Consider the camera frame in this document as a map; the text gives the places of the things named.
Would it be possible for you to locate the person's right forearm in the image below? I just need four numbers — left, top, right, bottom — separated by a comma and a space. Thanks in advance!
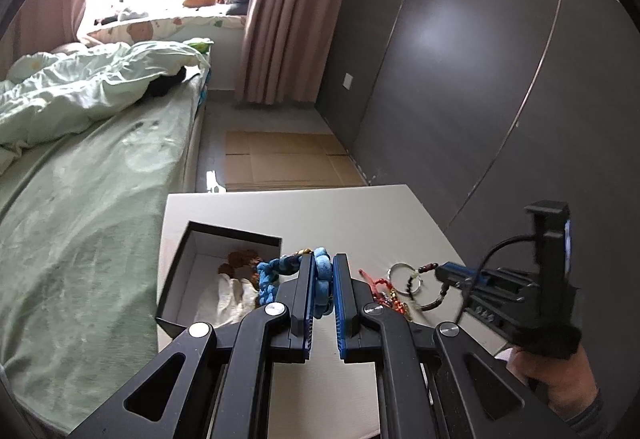
560, 389, 618, 439

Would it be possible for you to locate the flattened cardboard sheet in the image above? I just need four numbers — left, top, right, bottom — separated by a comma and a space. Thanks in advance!
224, 130, 369, 193

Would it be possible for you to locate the brown bead bracelet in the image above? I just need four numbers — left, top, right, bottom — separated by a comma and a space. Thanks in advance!
218, 249, 262, 281

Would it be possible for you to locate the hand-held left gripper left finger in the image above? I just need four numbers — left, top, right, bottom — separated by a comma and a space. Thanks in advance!
65, 253, 316, 439

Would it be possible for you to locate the light green blanket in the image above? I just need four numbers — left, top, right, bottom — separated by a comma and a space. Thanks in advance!
0, 39, 212, 161

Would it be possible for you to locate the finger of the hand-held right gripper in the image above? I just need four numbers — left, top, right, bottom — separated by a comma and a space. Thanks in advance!
434, 267, 473, 292
442, 262, 483, 281

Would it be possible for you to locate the silver ring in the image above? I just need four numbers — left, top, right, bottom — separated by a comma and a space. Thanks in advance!
388, 262, 415, 294

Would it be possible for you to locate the bear print cushion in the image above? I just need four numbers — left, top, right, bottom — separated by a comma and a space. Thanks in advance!
82, 14, 247, 48

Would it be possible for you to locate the black cord bead bracelet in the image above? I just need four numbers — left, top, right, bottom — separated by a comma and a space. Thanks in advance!
406, 263, 452, 313

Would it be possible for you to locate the red cord bracelet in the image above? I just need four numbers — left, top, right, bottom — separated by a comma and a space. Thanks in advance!
359, 269, 408, 317

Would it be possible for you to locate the bed with green sheet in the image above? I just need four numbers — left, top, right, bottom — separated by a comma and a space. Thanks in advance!
0, 68, 214, 436

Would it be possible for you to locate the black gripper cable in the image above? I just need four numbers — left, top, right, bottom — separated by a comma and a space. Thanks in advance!
454, 234, 538, 326

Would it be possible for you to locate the black jewelry box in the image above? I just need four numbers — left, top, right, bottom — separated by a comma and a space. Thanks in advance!
155, 220, 284, 356

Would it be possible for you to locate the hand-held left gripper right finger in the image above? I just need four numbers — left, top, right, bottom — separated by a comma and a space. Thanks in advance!
332, 253, 566, 439

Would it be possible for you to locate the dark grey wardrobe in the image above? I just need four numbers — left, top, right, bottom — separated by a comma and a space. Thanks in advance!
315, 0, 640, 356

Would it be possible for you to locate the blue bead bracelet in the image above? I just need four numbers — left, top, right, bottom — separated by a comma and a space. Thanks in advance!
254, 246, 335, 320

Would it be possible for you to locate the person's right hand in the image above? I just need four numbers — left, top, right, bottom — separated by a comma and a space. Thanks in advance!
510, 347, 599, 420

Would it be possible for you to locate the white cloth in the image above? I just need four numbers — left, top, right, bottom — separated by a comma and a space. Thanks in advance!
194, 273, 262, 326

